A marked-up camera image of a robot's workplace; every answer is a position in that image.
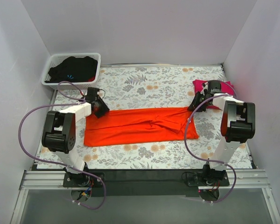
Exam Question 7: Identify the orange t shirt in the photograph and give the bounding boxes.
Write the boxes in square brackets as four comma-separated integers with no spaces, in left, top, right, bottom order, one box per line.
[84,107,199,147]

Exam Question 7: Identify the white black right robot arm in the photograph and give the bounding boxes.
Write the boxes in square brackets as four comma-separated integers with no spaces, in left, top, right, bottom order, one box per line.
[185,80,256,186]

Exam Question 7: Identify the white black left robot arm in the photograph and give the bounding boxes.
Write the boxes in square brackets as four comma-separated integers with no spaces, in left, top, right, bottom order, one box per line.
[42,87,110,187]

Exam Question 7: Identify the folded magenta t shirt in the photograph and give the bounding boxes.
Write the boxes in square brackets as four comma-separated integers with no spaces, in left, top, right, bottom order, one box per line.
[193,79,236,109]

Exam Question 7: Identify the floral patterned table mat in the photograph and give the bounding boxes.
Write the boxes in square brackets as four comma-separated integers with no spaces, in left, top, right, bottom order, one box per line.
[36,65,256,169]

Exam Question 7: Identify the black t shirt in basket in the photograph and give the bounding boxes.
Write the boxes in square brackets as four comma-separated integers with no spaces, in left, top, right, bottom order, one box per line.
[45,56,98,83]

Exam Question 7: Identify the white plastic laundry basket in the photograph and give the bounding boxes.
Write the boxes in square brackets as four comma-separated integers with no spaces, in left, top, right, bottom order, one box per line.
[42,53,101,90]

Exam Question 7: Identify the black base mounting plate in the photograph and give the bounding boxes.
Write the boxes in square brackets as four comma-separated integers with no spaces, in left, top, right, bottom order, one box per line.
[63,169,231,197]

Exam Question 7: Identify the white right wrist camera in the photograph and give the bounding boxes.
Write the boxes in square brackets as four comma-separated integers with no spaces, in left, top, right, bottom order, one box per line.
[200,82,209,96]

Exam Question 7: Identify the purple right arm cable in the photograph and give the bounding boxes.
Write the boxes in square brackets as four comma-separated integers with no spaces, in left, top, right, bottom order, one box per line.
[183,80,237,203]

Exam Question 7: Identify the aluminium frame rail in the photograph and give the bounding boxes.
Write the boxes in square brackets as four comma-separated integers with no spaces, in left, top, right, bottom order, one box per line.
[20,169,271,189]

